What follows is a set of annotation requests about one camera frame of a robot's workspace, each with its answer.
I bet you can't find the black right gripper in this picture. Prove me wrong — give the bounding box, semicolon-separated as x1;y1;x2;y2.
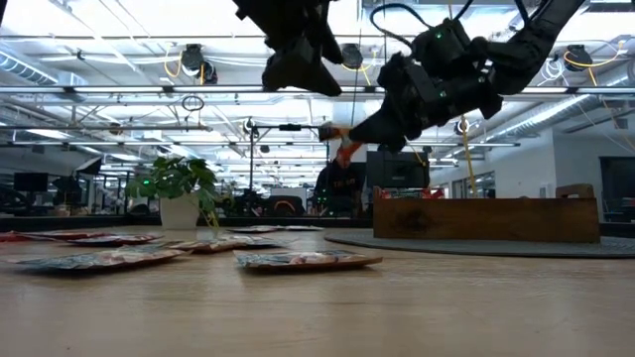
347;18;504;154

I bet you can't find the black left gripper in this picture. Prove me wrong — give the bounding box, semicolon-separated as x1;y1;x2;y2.
232;0;344;97

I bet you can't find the orange peach tea sachet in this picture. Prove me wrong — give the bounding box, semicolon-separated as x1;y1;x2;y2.
319;122;366;171

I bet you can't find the grey round woven mat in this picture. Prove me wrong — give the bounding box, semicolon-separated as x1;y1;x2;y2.
322;229;635;261

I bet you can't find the wooden three-compartment tray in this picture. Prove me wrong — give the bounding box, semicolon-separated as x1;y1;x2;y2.
371;183;602;245

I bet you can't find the black computer monitor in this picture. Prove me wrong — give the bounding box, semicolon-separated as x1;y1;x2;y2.
365;150;432;190
13;172;50;194

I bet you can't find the black chair orange trim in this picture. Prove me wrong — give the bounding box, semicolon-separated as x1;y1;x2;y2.
261;194;305;218

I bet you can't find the green plant in white pot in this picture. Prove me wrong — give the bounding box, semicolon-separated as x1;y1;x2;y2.
123;156;234;232

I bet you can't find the black ceiling cable reel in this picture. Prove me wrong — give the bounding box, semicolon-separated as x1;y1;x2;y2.
564;44;595;73
341;43;365;71
179;43;218;85

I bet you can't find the silver ribbed air duct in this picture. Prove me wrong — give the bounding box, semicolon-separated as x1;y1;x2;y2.
505;91;635;141

